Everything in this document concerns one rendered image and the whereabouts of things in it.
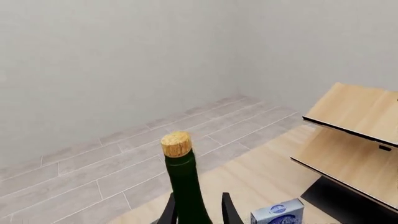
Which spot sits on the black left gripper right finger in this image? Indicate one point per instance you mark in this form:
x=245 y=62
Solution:
x=229 y=210

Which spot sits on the pale wooden cabinet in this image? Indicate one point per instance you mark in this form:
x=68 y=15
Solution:
x=351 y=149

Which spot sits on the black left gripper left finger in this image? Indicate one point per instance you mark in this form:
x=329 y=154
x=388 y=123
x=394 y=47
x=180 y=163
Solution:
x=169 y=213

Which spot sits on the blue and white printed box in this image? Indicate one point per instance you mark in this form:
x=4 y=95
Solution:
x=278 y=213

